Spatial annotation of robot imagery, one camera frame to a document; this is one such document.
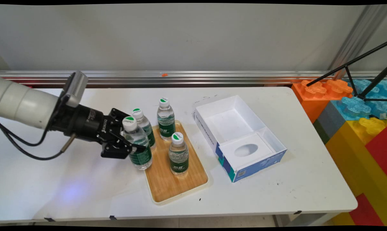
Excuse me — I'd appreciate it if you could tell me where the aluminium rail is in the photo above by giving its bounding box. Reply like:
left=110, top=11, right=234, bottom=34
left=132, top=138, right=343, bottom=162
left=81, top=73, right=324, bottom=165
left=0, top=70, right=387, bottom=86

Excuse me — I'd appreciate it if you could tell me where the dark green toy block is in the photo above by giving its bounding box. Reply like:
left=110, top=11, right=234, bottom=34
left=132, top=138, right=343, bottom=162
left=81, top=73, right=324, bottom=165
left=312, top=119, right=331, bottom=145

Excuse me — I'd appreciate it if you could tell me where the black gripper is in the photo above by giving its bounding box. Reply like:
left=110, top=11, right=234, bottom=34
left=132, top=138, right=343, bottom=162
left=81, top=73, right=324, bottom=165
left=49, top=102, right=147, bottom=159

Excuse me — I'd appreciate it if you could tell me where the orange toy block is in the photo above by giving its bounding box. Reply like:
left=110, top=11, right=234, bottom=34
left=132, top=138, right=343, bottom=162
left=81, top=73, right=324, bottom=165
left=291, top=79, right=354, bottom=124

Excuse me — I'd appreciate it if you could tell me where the wooden tray with cream rim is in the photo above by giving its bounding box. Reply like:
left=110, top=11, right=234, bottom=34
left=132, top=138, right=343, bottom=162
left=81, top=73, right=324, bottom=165
left=144, top=120, right=209, bottom=206

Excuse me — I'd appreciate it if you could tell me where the black cable with metal connector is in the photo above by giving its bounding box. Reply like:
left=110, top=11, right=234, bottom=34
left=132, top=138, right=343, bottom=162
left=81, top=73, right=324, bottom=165
left=0, top=127, right=77, bottom=161

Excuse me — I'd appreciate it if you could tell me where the wrist camera with black bracket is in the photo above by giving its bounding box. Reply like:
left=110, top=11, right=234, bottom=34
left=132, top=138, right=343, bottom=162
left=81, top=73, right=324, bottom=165
left=57, top=71, right=89, bottom=109

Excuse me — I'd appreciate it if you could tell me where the yellow toy block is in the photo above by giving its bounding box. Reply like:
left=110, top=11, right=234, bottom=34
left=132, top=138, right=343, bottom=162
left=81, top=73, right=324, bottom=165
left=325, top=116, right=387, bottom=227

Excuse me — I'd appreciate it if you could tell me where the thin black cable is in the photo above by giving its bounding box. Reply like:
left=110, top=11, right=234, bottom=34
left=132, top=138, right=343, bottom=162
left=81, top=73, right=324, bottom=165
left=0, top=119, right=49, bottom=147

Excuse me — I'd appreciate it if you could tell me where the white box with blue print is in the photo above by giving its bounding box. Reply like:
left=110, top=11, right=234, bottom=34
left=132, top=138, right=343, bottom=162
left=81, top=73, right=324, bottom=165
left=194, top=95, right=287, bottom=184

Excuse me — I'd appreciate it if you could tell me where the grey toy block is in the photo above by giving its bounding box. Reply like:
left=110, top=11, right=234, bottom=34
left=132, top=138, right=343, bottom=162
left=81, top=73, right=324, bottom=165
left=317, top=101, right=347, bottom=139

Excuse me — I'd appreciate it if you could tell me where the black tripod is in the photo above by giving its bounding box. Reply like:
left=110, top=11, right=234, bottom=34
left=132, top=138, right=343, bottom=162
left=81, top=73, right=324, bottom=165
left=306, top=40, right=387, bottom=102

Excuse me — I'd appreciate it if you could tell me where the water bottle with green label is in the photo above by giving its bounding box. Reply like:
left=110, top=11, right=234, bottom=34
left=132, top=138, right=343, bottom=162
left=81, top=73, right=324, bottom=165
left=122, top=116, right=153, bottom=170
left=168, top=132, right=189, bottom=176
left=131, top=108, right=156, bottom=152
left=157, top=98, right=176, bottom=141

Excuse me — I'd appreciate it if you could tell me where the light blue toy block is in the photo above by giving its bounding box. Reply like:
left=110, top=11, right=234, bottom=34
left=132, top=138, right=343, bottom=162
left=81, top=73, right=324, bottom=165
left=350, top=78, right=387, bottom=119
left=330, top=96, right=373, bottom=121

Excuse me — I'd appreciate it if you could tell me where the aluminium profile post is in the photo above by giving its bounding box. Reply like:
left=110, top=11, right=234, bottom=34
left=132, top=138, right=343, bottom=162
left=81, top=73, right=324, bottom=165
left=328, top=4, right=387, bottom=79

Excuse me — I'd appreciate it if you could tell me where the red toy block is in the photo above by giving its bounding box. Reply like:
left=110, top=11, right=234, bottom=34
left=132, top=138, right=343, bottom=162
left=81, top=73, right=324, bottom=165
left=365, top=124, right=387, bottom=177

